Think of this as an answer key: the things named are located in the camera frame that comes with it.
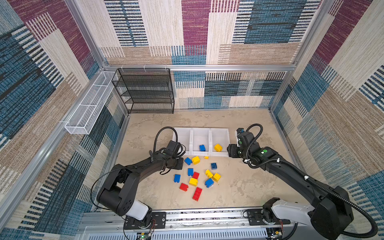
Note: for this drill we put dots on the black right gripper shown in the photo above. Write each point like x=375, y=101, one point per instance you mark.
x=232, y=151

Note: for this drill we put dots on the white left plastic bin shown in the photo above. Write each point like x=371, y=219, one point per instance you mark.
x=185, y=137

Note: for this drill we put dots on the white right plastic bin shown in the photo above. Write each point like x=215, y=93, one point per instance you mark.
x=220, y=137

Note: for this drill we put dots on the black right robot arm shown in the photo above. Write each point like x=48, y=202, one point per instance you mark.
x=329, y=212

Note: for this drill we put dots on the black wire shelf rack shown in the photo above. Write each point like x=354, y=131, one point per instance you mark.
x=145, y=90

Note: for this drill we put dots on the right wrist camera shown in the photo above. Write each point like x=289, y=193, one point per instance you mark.
x=240, y=131

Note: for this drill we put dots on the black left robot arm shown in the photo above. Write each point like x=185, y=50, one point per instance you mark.
x=118, y=192

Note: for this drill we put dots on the white wire mesh basket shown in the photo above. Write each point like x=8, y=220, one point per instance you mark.
x=86, y=114

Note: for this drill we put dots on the white plastic bin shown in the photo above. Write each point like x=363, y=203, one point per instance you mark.
x=201, y=136
x=185, y=137
x=220, y=137

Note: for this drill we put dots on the long red lego brick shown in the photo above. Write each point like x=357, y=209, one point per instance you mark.
x=197, y=194

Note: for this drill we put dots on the yellow lego brick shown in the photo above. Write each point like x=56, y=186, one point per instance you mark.
x=196, y=160
x=208, y=174
x=193, y=182
x=216, y=177
x=218, y=148

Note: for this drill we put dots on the aluminium front rail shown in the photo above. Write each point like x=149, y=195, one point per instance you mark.
x=244, y=223

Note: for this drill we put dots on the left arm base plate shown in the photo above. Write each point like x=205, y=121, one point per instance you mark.
x=153, y=220

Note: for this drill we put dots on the white middle plastic bin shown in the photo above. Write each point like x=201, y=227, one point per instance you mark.
x=201, y=136

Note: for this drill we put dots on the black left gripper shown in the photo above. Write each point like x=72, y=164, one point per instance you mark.
x=179, y=165

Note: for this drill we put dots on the dark blue lego brick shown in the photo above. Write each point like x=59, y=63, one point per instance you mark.
x=214, y=166

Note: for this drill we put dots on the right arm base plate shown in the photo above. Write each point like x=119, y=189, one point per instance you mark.
x=260, y=217

